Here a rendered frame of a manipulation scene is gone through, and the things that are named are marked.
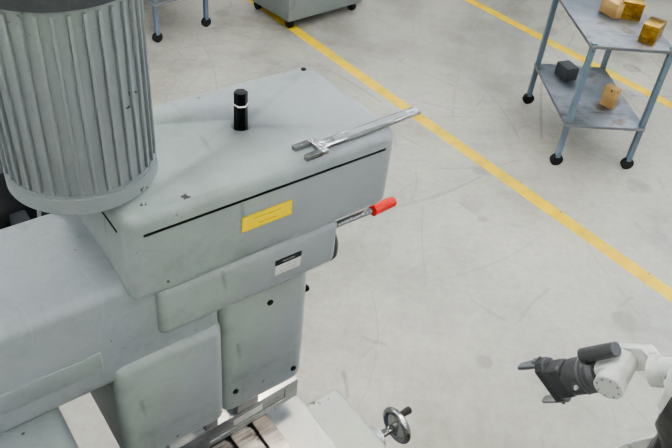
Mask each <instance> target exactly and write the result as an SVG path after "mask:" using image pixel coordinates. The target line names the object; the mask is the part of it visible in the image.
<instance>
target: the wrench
mask: <svg viewBox="0 0 672 448"><path fill-rule="evenodd" d="M420 114H421V111H420V110H418V109H417V108H415V107H414V106H413V107H410V108H407V109H404V110H401V111H399V112H396V113H393V114H390V115H388V116H385V117H382V118H379V119H377V120H374V121H371V122H368V123H366V124H363V125H360V126H357V127H354V128H352V129H349V130H346V131H343V132H341V133H338V134H335V135H332V136H330V137H327V138H324V139H321V140H319V141H317V140H316V139H314V138H312V139H309V140H305V141H302V142H299V143H296V144H293V145H292V150H293V151H295V152H297V151H300V150H303V149H305V148H308V147H311V146H312V147H313V148H314V149H316V150H314V151H312V152H309V153H306V154H305V155H304V160H305V161H307V162H308V161H311V160H313V159H316V158H318V157H321V156H323V155H325V154H328V153H329V150H328V149H329V148H331V147H334V146H337V145H339V144H342V143H345V142H347V141H350V140H353V139H356V138H358V137H361V136H364V135H366V134H369V133H372V132H374V131H377V130H380V129H382V128H385V127H388V126H390V125H393V124H396V123H398V122H401V121H404V120H407V119H409V118H412V117H415V116H417V115H420Z"/></svg>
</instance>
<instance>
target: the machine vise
mask: <svg viewBox="0 0 672 448"><path fill-rule="evenodd" d="M297 382H298V379H297V377H296V376H293V377H292V378H290V379H288V380H286V381H285V382H283V383H281V384H279V385H277V386H275V387H273V388H271V389H269V390H267V391H266V392H264V393H262V394H260V395H258V402H256V403H254V404H253V405H251V406H249V407H248V408H246V409H244V410H242V411H241V412H239V413H237V412H236V410H235V409H234V408H233V409H230V410H223V411H222V414H221V416H220V417H219V418H218V419H217V420H215V421H213V422H211V423H209V424H208V425H206V426H204V427H202V428H200V429H198V430H196V431H194V432H192V433H191V434H189V435H187V436H185V437H183V438H181V439H179V440H177V441H175V442H173V443H172V444H170V445H168V446H166V447H164V448H209V447H211V446H212V445H214V444H216V443H218V442H219V441H221V440H223V439H224V438H226V437H228V436H229V435H231V434H233V433H234V432H236V431H238V430H239V429H241V428H243V427H244V426H246V425H248V424H249V423H251V422H253V421H254V420H256V419H258V418H259V417H261V416H263V415H264V414H266V413H268V412H269V411H271V410H273V409H274V408H276V407H278V406H279V405H281V404H283V403H284V402H286V401H288V400H289V399H291V398H293V397H294V396H296V395H297Z"/></svg>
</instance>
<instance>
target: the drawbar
mask: <svg viewBox="0 0 672 448"><path fill-rule="evenodd" d="M247 103H248V91H246V90H245V89H236V90H235V91H234V104H235V105H237V106H246V105H247ZM234 130H237V131H245V130H248V105H247V106H246V108H237V107H235V106H234Z"/></svg>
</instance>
